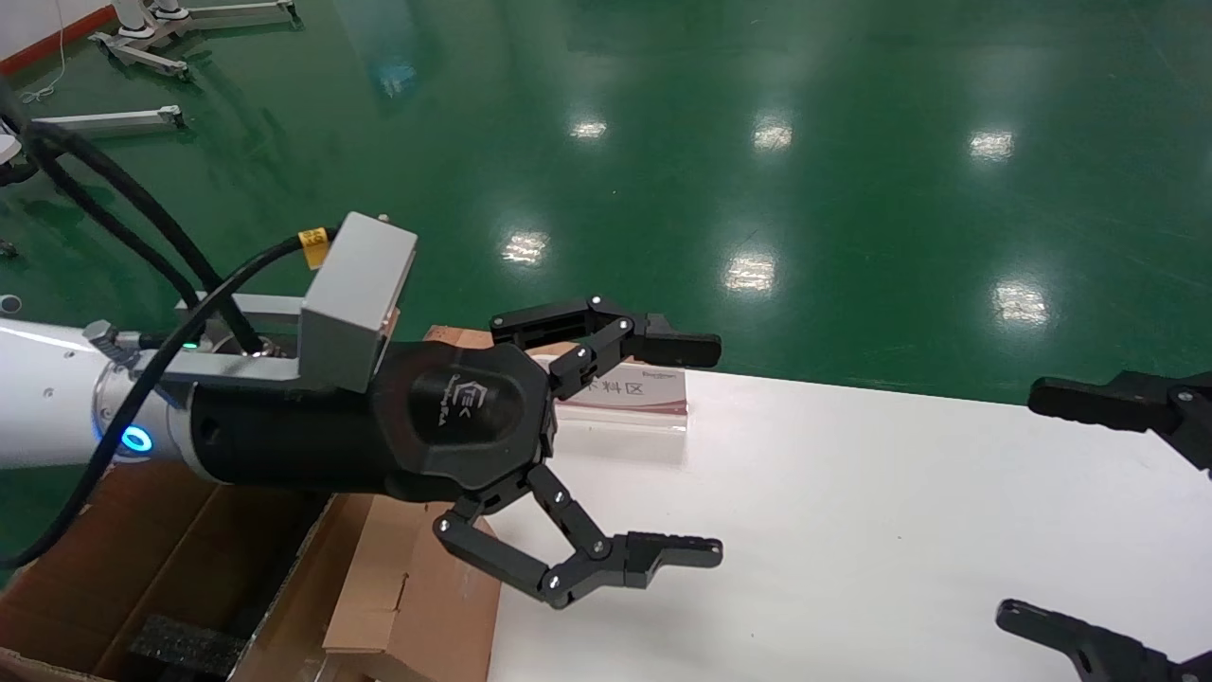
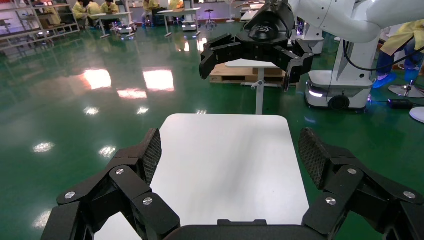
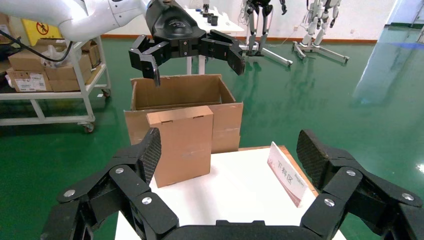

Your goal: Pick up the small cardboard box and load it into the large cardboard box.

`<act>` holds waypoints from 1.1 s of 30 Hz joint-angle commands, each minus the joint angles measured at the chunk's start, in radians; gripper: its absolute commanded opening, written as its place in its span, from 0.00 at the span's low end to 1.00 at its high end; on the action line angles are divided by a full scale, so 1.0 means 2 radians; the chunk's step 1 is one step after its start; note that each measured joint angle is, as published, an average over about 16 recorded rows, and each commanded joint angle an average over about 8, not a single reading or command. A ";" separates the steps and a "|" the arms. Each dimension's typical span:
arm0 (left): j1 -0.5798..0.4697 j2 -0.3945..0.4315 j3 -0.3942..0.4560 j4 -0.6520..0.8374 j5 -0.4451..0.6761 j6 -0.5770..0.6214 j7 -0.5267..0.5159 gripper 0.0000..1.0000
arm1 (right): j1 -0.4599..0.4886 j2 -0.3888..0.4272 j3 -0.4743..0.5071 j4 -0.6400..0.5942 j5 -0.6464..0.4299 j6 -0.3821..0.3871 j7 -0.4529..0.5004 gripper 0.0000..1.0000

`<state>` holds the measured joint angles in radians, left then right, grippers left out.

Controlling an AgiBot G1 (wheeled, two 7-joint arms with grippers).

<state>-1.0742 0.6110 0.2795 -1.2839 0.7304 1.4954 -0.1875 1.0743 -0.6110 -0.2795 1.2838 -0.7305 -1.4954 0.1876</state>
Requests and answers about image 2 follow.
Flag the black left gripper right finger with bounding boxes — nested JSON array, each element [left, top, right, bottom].
[[297, 127, 424, 240]]

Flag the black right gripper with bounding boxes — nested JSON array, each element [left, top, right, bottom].
[[199, 0, 315, 93]]

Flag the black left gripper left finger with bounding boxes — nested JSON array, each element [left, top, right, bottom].
[[40, 127, 181, 240]]

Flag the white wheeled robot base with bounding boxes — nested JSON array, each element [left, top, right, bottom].
[[304, 36, 382, 113]]

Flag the wooden pallet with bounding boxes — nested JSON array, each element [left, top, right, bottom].
[[209, 62, 287, 85]]

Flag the white pole stand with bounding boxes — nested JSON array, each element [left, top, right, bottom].
[[225, 0, 237, 23]]

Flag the black round stool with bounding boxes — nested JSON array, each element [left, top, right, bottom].
[[203, 8, 218, 30]]

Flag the small white mobile robot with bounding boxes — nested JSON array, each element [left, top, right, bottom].
[[115, 22, 136, 37], [181, 19, 199, 33]]

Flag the black power adapter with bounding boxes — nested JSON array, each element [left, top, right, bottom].
[[387, 98, 414, 110]]

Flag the white round floor base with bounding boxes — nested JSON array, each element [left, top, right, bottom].
[[409, 106, 424, 125]]

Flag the chrome bar stool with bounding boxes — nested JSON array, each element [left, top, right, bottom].
[[388, 62, 424, 99]]

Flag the grey shelf rack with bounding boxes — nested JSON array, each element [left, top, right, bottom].
[[0, 0, 81, 52]]

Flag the small white pedestal table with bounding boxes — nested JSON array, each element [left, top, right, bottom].
[[225, 58, 283, 116]]

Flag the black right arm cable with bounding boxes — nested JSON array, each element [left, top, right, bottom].
[[342, 39, 424, 72]]

